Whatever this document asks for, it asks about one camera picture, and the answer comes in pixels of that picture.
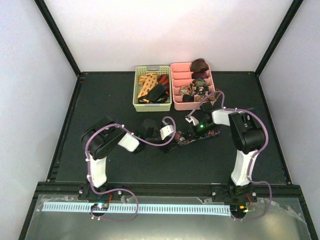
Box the left controller board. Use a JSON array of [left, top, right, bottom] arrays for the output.
[[90, 202, 109, 211]]

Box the black frame post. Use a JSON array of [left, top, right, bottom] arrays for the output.
[[34, 0, 81, 77], [255, 0, 304, 77]]

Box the tan paisley rolled tie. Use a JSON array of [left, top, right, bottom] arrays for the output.
[[178, 86, 193, 96]]

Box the red blue rolled tie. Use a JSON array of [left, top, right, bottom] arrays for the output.
[[191, 71, 209, 79]]

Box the left black frame post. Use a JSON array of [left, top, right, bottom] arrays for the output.
[[34, 0, 81, 77]]

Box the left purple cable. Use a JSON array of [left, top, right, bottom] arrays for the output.
[[84, 115, 177, 223]]

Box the orange patterned tie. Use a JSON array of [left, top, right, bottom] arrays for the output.
[[137, 72, 158, 99]]

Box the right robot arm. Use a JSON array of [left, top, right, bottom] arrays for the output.
[[185, 102, 269, 202]]

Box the black rolled tie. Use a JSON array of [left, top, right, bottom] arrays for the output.
[[182, 94, 195, 103]]

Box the red black striped tie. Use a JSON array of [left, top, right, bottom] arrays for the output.
[[157, 74, 170, 89]]

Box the pink divided organizer tray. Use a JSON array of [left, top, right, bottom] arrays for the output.
[[170, 62, 216, 111]]

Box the dark floral rolled tie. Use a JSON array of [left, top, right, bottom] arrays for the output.
[[192, 85, 210, 96]]

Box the brown dotted rolled tie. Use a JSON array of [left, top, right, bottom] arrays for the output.
[[194, 89, 222, 102]]

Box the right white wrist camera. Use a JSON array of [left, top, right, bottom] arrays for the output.
[[185, 115, 199, 126]]

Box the purple cable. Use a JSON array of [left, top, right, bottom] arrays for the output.
[[84, 115, 177, 223], [187, 90, 273, 223]]

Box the clear acrylic sheet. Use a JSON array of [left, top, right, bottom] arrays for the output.
[[20, 195, 312, 240]]

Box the right controller board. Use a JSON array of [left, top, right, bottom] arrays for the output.
[[230, 205, 253, 214]]

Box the green floral rolled tie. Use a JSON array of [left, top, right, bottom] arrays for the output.
[[192, 78, 207, 87]]

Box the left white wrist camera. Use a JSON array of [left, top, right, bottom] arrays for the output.
[[159, 125, 175, 141]]

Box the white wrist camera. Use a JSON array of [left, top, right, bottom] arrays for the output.
[[185, 115, 199, 126], [159, 125, 175, 141]]

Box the right black frame post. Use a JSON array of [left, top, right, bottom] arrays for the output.
[[255, 0, 304, 77]]

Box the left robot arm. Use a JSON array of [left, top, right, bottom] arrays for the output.
[[81, 116, 177, 200]]

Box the light blue slotted cable duct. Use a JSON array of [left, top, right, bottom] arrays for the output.
[[41, 202, 231, 217]]

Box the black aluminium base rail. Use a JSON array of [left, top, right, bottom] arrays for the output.
[[37, 182, 303, 201]]

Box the controller board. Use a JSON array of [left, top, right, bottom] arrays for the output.
[[90, 202, 109, 211], [230, 205, 253, 214]]

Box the navy floral tie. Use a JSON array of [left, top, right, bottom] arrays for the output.
[[172, 125, 222, 148]]

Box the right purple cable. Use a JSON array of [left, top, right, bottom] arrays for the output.
[[187, 90, 273, 223]]

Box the green plastic basket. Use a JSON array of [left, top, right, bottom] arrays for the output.
[[132, 65, 173, 112]]

